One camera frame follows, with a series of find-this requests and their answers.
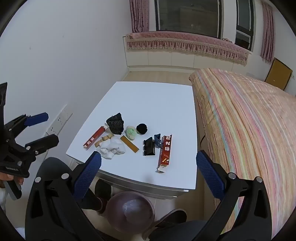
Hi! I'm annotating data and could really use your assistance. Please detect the brown framed board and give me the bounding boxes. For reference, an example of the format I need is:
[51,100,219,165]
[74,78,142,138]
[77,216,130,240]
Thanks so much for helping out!
[264,57,293,91]

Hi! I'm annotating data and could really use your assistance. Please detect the white window seat cabinet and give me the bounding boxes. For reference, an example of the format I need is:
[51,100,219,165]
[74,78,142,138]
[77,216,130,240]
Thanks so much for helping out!
[126,47,246,73]

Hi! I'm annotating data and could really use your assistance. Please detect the clear plastic bag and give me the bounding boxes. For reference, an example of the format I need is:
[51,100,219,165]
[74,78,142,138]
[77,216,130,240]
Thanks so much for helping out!
[122,198,142,217]

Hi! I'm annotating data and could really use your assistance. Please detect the large dark window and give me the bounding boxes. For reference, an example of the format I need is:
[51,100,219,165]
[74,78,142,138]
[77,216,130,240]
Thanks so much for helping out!
[154,0,224,39]

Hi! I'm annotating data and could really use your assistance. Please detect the green white scrunchie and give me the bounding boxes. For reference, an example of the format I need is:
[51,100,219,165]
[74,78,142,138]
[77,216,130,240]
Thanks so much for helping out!
[125,126,137,141]

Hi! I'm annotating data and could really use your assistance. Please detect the white drawer table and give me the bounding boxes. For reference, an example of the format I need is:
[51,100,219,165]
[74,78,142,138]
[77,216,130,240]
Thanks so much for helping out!
[65,81,198,200]

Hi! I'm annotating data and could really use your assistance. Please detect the black holder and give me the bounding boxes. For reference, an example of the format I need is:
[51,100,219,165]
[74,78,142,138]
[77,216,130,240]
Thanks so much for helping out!
[143,137,156,157]

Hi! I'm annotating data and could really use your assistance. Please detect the large red long box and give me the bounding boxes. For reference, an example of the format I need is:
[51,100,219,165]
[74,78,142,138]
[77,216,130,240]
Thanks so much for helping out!
[155,134,173,174]

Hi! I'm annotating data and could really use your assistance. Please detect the beige strap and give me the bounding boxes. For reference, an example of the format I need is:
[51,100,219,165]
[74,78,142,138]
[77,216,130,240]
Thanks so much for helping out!
[95,134,115,148]

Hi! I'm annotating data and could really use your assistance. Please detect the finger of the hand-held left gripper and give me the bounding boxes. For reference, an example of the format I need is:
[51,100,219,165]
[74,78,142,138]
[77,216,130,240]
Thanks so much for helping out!
[5,113,49,140]
[17,134,60,155]

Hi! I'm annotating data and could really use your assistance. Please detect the pink fringed window seat cushion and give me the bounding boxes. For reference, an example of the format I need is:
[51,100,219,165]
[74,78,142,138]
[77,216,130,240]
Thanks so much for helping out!
[125,32,251,67]

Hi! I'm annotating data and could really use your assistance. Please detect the dark slipper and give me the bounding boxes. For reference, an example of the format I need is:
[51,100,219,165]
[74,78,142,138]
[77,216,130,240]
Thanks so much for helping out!
[94,179,113,200]
[154,209,188,230]

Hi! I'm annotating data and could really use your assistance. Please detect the narrow dark window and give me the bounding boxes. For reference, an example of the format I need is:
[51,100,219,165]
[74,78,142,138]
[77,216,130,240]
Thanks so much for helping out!
[234,0,255,51]

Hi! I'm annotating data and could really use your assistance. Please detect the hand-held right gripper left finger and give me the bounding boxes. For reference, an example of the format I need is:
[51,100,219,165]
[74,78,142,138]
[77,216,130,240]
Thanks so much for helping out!
[25,151,104,241]

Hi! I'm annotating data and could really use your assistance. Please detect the black fuzzy scrunchie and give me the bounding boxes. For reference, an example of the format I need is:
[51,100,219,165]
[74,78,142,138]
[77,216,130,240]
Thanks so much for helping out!
[136,123,148,135]

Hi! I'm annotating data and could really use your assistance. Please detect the person's left hand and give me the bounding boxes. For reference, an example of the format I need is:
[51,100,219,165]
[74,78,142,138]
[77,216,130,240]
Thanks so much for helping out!
[0,172,14,189]

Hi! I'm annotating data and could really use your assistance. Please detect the pink trash bin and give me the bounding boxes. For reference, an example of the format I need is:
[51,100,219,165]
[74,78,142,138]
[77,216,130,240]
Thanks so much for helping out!
[108,191,155,235]

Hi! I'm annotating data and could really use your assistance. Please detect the small red long box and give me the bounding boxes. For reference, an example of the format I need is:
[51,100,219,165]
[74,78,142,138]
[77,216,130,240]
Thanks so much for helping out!
[83,126,107,151]

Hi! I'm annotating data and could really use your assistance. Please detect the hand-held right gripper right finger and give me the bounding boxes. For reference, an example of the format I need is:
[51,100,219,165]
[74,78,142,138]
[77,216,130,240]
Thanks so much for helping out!
[196,150,273,241]

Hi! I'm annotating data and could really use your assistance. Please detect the bed with striped cover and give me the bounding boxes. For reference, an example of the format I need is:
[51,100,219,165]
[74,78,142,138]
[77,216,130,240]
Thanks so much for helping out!
[189,68,296,235]

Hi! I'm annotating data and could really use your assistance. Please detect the black patterned cloth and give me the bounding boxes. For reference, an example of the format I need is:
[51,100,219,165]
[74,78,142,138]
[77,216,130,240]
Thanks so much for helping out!
[106,113,125,136]

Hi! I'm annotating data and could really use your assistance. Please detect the white tissue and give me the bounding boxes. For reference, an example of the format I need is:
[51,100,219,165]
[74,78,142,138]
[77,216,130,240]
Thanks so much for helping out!
[96,137,127,160]

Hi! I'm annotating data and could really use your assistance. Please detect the pink dotted curtain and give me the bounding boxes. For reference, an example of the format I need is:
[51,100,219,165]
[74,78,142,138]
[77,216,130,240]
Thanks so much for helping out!
[260,0,276,62]
[129,0,150,33]

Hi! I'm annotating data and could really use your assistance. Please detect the golden brown card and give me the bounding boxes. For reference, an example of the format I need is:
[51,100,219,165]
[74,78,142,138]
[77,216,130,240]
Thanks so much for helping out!
[120,135,140,154]

